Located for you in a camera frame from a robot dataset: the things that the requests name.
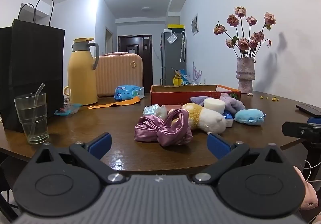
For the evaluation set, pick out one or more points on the scattered yellow petals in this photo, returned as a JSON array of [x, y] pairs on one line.
[[272, 98]]

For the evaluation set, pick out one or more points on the folded umbrella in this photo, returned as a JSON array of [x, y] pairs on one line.
[[183, 45]]

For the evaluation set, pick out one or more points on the small blue plastic wrapper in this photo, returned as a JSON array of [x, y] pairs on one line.
[[67, 109]]

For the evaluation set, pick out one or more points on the pink hard-shell suitcase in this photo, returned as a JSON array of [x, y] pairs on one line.
[[117, 73]]

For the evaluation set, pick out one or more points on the dark brown door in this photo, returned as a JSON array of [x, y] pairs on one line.
[[135, 56]]

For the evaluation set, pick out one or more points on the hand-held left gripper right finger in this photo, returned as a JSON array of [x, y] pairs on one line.
[[217, 145]]

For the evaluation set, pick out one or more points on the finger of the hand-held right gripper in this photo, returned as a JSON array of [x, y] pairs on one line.
[[301, 130]]

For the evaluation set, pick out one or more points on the dried pink rose bouquet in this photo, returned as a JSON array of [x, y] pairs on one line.
[[247, 35]]

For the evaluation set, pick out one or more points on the white wall panel box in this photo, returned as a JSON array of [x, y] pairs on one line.
[[194, 24]]

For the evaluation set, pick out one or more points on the pink textured vase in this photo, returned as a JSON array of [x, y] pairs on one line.
[[245, 76]]

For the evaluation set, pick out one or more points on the pink garment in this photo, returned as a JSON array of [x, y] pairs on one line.
[[307, 194]]

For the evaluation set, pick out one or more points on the yellow and white plush toy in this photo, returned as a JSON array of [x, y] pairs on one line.
[[208, 117]]

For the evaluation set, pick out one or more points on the black paper bag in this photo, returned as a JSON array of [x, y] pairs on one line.
[[30, 71]]

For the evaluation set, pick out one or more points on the yellow thermos jug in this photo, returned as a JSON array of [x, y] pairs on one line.
[[82, 73]]

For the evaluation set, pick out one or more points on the grey refrigerator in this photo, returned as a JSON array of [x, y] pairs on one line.
[[173, 56]]

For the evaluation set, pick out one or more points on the clear bubble wrap bundle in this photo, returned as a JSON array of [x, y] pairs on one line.
[[151, 110]]

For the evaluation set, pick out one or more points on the orange cardboard box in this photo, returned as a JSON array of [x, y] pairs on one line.
[[175, 94]]

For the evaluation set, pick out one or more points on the yellow box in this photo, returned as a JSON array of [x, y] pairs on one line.
[[175, 27]]

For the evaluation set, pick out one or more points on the black phone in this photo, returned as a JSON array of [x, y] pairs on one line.
[[309, 109]]

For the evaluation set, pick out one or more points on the white round sponge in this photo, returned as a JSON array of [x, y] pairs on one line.
[[213, 106]]

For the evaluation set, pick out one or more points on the blue wet wipes pack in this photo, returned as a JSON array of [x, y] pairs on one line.
[[128, 92]]

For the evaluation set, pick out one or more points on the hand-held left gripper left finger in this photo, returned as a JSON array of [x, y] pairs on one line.
[[100, 143]]

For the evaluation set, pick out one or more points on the drinking glass with straw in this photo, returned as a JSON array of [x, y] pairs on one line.
[[32, 118]]

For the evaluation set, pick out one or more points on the light blue plush toy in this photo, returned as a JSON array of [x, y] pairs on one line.
[[248, 116]]

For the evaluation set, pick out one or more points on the orange cloth strip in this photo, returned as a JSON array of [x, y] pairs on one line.
[[115, 104]]

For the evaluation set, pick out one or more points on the pink satin bow scrunchie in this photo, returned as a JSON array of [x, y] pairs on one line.
[[163, 128]]

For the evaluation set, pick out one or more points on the blue foil packet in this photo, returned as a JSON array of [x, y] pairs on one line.
[[228, 117]]

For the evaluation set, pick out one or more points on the lavender fluffy cloth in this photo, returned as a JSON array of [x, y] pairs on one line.
[[232, 103]]

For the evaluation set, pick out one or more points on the yellow bag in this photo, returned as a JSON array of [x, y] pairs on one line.
[[177, 80]]

